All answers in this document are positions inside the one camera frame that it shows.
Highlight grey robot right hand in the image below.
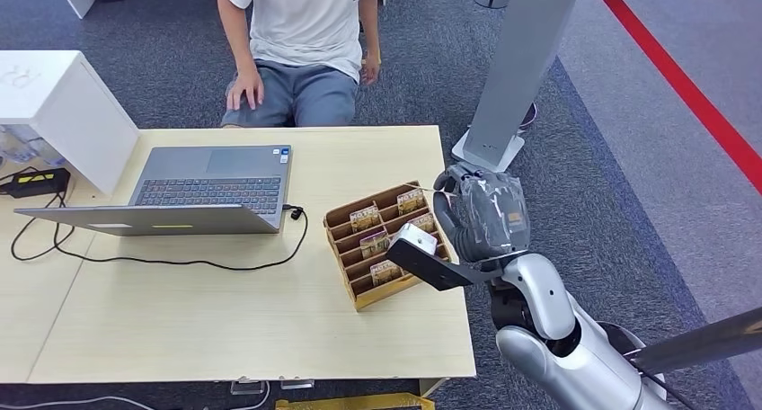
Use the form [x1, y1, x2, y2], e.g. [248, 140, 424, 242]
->
[432, 163, 532, 264]

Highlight wooden card holder rack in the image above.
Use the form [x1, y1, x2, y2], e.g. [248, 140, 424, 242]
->
[323, 181, 454, 313]

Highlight person's left hand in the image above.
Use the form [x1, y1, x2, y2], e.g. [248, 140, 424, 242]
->
[359, 52, 383, 87]

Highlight person's hand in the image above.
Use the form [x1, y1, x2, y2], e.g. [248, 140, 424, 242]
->
[359, 52, 383, 87]
[225, 67, 265, 112]

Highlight person's right hand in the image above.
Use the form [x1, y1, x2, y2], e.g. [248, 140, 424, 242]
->
[225, 67, 265, 112]

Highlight grey kiosk stand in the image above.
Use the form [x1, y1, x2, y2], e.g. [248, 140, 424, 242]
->
[451, 0, 588, 181]

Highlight dark metal pole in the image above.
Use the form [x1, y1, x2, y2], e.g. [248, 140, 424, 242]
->
[624, 306, 762, 378]

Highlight grey open laptop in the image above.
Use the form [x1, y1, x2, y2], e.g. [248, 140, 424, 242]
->
[13, 144, 293, 237]

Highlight white box cabinet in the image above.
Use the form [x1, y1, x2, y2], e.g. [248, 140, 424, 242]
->
[0, 50, 141, 195]

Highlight black power adapter yellow label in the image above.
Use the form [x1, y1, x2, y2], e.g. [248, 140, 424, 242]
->
[0, 167, 71, 200]

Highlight clear water bottles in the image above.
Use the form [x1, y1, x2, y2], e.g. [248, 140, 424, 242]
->
[0, 123, 67, 168]

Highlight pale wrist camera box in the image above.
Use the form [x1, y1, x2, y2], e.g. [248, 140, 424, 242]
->
[385, 222, 507, 293]

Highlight black laptop power cable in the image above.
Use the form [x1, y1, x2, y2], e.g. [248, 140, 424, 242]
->
[10, 192, 309, 272]

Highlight white floor cable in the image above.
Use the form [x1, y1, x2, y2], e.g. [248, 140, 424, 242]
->
[0, 382, 272, 410]

